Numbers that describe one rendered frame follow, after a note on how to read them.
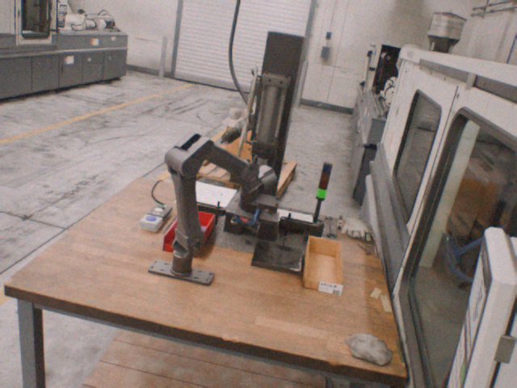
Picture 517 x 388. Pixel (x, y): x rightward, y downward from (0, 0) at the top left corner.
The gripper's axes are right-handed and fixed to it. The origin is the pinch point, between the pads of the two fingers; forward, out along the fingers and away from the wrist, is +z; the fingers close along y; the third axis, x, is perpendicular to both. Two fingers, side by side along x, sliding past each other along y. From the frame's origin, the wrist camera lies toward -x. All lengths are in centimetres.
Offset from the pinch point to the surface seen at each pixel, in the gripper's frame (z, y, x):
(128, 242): 2.2, -18.5, 37.0
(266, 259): 1.7, -13.1, -10.4
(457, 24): 136, 441, -185
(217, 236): 10.8, -2.8, 9.0
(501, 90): -76, -3, -53
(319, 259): 7.6, -5.2, -29.7
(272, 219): 6.2, 7.0, -9.9
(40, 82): 352, 412, 393
